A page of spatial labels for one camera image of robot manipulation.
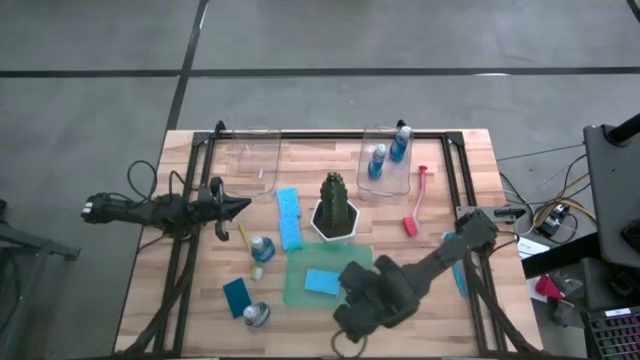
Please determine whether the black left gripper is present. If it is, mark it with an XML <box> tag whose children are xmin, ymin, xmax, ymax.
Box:
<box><xmin>198</xmin><ymin>175</ymin><xmax>253</xmax><ymax>243</ymax></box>

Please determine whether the dark blue sponge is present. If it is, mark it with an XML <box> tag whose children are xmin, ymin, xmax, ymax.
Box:
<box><xmin>221</xmin><ymin>277</ymin><xmax>253</xmax><ymax>320</ymax></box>

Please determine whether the yellow-green dish brush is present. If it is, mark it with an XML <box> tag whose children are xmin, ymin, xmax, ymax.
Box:
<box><xmin>237</xmin><ymin>223</ymin><xmax>265</xmax><ymax>281</ymax></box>

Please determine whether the grey equipment cabinet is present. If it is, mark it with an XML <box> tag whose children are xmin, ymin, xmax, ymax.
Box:
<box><xmin>582</xmin><ymin>122</ymin><xmax>640</xmax><ymax>271</ymax></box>

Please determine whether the clear plastic bin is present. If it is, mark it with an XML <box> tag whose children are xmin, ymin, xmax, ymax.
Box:
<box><xmin>219</xmin><ymin>127</ymin><xmax>282</xmax><ymax>199</ymax></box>
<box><xmin>356</xmin><ymin>124</ymin><xmax>414</xmax><ymax>199</ymax></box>

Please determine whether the blue dish soap bottle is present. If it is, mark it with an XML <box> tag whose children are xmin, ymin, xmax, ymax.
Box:
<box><xmin>248</xmin><ymin>234</ymin><xmax>277</xmax><ymax>265</ymax></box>
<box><xmin>389</xmin><ymin>124</ymin><xmax>414</xmax><ymax>164</ymax></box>
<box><xmin>242</xmin><ymin>301</ymin><xmax>272</xmax><ymax>329</ymax></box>
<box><xmin>367</xmin><ymin>143</ymin><xmax>388</xmax><ymax>181</ymax></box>

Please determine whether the red cone-shaped object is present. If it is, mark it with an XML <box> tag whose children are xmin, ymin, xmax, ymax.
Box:
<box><xmin>534</xmin><ymin>273</ymin><xmax>564</xmax><ymax>301</ymax></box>

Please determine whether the black electronics box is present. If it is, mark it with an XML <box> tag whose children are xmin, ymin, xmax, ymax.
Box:
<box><xmin>537</xmin><ymin>202</ymin><xmax>571</xmax><ymax>239</ymax></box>

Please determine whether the black diagonal pole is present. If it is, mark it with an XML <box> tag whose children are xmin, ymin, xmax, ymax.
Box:
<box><xmin>604</xmin><ymin>113</ymin><xmax>640</xmax><ymax>146</ymax></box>

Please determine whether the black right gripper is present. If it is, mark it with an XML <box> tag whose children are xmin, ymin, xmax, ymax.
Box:
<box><xmin>333</xmin><ymin>259</ymin><xmax>419</xmax><ymax>344</ymax></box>

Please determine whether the grey metal stand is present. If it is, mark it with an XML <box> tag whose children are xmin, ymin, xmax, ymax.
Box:
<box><xmin>0</xmin><ymin>199</ymin><xmax>81</xmax><ymax>360</ymax></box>

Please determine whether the green cactus plant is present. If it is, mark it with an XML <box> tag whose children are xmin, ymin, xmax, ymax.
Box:
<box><xmin>319</xmin><ymin>172</ymin><xmax>351</xmax><ymax>234</ymax></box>

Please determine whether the black aluminium table frame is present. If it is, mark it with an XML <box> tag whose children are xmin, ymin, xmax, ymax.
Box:
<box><xmin>117</xmin><ymin>119</ymin><xmax>545</xmax><ymax>359</ymax></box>

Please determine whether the grey crumpled cloth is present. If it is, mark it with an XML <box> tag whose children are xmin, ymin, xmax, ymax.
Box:
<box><xmin>552</xmin><ymin>277</ymin><xmax>584</xmax><ymax>326</ymax></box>

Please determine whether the blue dish brush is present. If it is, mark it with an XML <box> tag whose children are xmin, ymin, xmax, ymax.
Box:
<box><xmin>441</xmin><ymin>231</ymin><xmax>470</xmax><ymax>300</ymax></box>

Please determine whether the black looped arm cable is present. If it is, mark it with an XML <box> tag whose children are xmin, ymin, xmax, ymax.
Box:
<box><xmin>168</xmin><ymin>169</ymin><xmax>195</xmax><ymax>195</ymax></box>
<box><xmin>126</xmin><ymin>159</ymin><xmax>159</xmax><ymax>202</ymax></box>
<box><xmin>329</xmin><ymin>327</ymin><xmax>370</xmax><ymax>359</ymax></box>

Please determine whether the red dish brush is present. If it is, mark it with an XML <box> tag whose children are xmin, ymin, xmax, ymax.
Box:
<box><xmin>402</xmin><ymin>164</ymin><xmax>430</xmax><ymax>239</ymax></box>

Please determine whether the white paper sheet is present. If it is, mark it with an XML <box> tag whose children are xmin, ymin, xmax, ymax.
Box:
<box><xmin>517</xmin><ymin>235</ymin><xmax>551</xmax><ymax>259</ymax></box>

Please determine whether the yellow cable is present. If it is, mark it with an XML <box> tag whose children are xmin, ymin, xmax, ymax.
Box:
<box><xmin>532</xmin><ymin>197</ymin><xmax>597</xmax><ymax>226</ymax></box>

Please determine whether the backlit laptop keyboard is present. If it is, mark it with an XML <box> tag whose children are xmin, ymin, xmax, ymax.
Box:
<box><xmin>582</xmin><ymin>307</ymin><xmax>640</xmax><ymax>360</ymax></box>

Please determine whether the green translucent plastic bin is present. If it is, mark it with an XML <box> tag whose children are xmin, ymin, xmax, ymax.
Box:
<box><xmin>282</xmin><ymin>242</ymin><xmax>375</xmax><ymax>310</ymax></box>

